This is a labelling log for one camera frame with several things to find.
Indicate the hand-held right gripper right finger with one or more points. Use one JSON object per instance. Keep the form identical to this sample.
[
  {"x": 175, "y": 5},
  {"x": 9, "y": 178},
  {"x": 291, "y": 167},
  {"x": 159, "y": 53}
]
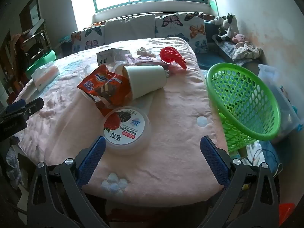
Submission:
[{"x": 213, "y": 161}]

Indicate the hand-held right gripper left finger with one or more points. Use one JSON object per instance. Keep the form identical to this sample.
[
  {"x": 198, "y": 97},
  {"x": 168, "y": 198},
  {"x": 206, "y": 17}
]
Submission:
[{"x": 92, "y": 158}]

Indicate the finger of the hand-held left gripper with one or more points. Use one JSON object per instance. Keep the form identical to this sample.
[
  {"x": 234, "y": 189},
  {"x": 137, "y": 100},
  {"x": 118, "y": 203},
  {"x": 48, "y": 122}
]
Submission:
[
  {"x": 15, "y": 106},
  {"x": 34, "y": 105}
]

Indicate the round yogurt tub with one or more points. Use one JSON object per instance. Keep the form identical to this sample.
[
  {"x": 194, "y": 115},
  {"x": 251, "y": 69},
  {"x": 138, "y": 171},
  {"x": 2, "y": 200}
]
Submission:
[{"x": 123, "y": 125}]

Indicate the green plastic basket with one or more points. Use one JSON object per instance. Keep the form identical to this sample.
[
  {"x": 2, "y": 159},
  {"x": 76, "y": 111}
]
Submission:
[{"x": 263, "y": 137}]

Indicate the red snack wrapper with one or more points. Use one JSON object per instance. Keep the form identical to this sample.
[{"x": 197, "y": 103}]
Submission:
[{"x": 99, "y": 85}]

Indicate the white milk carton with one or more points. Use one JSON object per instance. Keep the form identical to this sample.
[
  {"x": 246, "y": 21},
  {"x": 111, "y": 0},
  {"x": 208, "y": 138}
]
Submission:
[{"x": 106, "y": 57}]

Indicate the white paper cup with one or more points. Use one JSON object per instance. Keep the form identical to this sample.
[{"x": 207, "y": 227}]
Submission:
[{"x": 144, "y": 80}]

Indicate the tissue pack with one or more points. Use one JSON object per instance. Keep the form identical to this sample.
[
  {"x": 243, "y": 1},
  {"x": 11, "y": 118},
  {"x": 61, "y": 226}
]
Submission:
[{"x": 45, "y": 74}]

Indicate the green plastic basin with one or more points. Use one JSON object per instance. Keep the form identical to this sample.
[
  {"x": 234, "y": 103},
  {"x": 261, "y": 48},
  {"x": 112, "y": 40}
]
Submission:
[{"x": 40, "y": 63}]

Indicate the pink fleece blanket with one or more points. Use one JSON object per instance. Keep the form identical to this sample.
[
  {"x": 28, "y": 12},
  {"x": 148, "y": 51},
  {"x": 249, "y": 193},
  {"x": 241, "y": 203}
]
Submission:
[{"x": 178, "y": 114}]

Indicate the metal shelf rack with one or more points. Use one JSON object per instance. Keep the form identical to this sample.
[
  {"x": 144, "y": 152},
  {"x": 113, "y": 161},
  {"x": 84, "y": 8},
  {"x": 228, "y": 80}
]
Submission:
[{"x": 35, "y": 36}]

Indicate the small butterfly print pillow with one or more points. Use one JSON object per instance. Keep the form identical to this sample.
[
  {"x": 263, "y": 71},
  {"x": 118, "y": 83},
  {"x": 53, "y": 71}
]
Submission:
[{"x": 87, "y": 39}]

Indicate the orange plastic object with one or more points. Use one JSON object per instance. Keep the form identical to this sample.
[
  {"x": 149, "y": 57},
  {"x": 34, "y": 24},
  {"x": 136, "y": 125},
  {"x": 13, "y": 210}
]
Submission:
[{"x": 286, "y": 215}]

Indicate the clear plastic storage bin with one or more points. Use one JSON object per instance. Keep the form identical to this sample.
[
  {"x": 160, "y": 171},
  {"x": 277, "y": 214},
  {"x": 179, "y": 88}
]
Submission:
[{"x": 280, "y": 92}]

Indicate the blue floor mat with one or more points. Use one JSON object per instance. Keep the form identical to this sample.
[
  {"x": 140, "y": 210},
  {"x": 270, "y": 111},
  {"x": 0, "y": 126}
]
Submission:
[{"x": 209, "y": 60}]

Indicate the orange plush toy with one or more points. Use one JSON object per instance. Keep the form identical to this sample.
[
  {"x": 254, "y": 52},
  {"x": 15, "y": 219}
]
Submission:
[{"x": 96, "y": 24}]

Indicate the pink plastic wrapper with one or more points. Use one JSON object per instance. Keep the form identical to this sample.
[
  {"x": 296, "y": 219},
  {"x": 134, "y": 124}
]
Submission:
[{"x": 147, "y": 61}]

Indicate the patterned folded mat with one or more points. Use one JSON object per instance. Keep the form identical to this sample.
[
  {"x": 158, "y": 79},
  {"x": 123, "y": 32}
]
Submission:
[{"x": 225, "y": 48}]

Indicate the red plastic spiral toy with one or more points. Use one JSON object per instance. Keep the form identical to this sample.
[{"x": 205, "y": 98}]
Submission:
[{"x": 168, "y": 54}]

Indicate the crumpled floral cloth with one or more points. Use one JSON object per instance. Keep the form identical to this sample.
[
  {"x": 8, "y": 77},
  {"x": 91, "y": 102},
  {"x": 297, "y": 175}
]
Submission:
[{"x": 245, "y": 49}]

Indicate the plain white pillow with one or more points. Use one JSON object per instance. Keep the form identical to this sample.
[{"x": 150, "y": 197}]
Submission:
[{"x": 129, "y": 29}]

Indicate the pink pig plush toy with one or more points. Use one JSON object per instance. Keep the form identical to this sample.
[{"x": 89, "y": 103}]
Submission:
[{"x": 239, "y": 38}]

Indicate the cow plush toy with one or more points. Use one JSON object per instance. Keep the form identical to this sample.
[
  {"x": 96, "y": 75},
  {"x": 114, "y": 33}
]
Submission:
[{"x": 229, "y": 26}]

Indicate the large butterfly print pillow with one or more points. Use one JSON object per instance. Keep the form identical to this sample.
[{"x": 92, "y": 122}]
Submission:
[{"x": 180, "y": 28}]

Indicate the grey plush toy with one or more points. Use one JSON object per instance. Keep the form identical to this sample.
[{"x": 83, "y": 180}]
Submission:
[{"x": 217, "y": 20}]

